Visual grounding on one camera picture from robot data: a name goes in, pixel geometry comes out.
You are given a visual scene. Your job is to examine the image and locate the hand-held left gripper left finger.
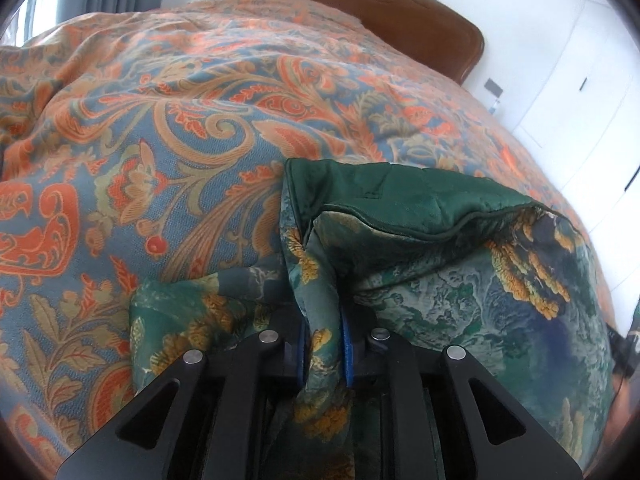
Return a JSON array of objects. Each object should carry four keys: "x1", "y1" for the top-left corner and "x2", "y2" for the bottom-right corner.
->
[{"x1": 55, "y1": 310, "x2": 308, "y2": 480}]

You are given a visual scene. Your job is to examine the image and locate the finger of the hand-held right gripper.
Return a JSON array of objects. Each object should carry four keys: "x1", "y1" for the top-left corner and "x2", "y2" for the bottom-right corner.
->
[{"x1": 606, "y1": 325, "x2": 640, "y2": 378}]

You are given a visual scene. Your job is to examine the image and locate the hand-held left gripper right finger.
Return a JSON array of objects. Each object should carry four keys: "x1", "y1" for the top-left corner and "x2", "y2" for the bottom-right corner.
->
[{"x1": 340, "y1": 305, "x2": 585, "y2": 480}]

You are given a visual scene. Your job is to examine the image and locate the green landscape print robe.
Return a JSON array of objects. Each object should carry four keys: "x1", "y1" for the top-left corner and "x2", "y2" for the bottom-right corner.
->
[{"x1": 129, "y1": 157, "x2": 640, "y2": 480}]

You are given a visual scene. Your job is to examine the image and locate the orange floral bedspread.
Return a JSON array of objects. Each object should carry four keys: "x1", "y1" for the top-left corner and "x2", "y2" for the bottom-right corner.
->
[{"x1": 0, "y1": 0, "x2": 618, "y2": 463}]

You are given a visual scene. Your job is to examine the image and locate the white wardrobe doors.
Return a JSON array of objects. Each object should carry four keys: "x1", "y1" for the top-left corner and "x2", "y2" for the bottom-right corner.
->
[{"x1": 515, "y1": 0, "x2": 640, "y2": 196}]

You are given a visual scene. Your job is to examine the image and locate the wooden headboard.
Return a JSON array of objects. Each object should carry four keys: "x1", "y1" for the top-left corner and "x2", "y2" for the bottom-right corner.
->
[{"x1": 223, "y1": 0, "x2": 486, "y2": 86}]

